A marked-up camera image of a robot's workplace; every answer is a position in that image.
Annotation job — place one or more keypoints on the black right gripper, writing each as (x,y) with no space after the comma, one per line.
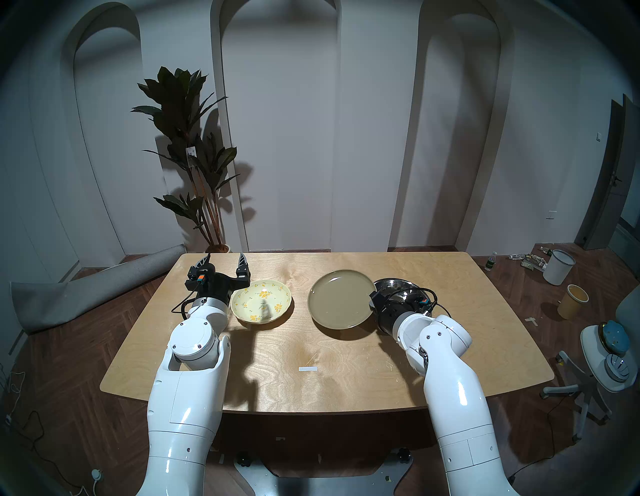
(395,312)

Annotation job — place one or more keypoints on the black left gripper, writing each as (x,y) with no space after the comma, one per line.
(217,286)

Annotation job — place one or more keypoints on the olive green plate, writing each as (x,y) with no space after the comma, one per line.
(340,300)

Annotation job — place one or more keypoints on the yellow floral ceramic plate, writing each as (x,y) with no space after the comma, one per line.
(250,300)

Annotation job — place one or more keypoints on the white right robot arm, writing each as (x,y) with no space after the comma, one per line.
(460,400)

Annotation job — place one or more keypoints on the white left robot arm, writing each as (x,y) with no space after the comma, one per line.
(190,400)

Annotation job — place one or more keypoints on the terracotta plant pot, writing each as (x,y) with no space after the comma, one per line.
(217,248)

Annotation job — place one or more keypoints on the plastic bottle green label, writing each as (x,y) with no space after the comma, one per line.
(491,262)

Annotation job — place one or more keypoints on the rolled grey carpet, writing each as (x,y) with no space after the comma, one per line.
(90,290)

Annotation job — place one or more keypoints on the tall dark green plant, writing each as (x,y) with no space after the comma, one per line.
(175,100)

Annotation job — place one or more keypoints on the white bucket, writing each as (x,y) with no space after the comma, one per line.
(557,270)

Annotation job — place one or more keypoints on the tan paper cup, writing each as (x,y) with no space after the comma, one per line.
(572,302)

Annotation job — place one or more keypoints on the white swivel stool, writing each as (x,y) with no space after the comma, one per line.
(595,360)

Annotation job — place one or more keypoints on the teal round object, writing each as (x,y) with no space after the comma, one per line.
(615,337)

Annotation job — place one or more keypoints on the white floor plug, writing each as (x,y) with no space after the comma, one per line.
(96,474)

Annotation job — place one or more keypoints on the white striped round object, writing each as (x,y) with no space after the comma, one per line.
(617,367)

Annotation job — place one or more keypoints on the grey door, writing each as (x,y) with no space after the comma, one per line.
(607,190)

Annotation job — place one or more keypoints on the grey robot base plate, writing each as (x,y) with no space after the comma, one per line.
(320,487)

